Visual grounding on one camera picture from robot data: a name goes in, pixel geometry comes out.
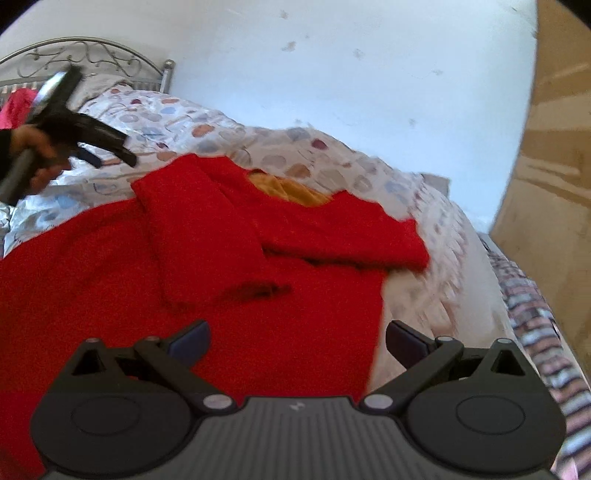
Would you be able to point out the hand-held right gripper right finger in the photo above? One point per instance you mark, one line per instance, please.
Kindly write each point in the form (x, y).
(406, 344)

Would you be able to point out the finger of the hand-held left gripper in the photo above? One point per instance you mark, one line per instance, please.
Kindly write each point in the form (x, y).
(124, 151)
(90, 159)

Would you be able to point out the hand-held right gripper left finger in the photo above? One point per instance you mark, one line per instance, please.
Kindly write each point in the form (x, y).
(190, 345)

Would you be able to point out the red knit sweater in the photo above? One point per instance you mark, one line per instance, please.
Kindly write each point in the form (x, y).
(277, 323)

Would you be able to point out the person's left forearm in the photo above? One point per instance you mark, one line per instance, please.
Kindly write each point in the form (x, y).
(3, 152)

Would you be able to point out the person's left hand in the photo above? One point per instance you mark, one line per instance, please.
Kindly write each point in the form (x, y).
(51, 161)

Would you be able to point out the grey frilled pillow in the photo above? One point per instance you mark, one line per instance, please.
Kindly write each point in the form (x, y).
(99, 87)

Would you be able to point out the bright pink cloth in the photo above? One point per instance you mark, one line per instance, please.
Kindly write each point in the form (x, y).
(16, 108)

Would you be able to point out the metal bed headboard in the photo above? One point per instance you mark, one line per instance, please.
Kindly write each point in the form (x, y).
(106, 57)

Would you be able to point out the striped blanket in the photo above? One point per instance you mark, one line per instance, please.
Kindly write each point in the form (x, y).
(549, 350)

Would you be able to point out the small grey pillow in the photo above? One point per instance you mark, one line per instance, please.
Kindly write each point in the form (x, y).
(436, 183)

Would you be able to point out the orange cloth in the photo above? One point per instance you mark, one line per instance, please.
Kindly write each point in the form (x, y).
(295, 191)

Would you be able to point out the spotted white duvet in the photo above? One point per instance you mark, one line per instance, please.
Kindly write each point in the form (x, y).
(323, 157)

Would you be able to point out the brown wooden board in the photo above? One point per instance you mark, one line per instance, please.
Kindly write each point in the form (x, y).
(549, 161)

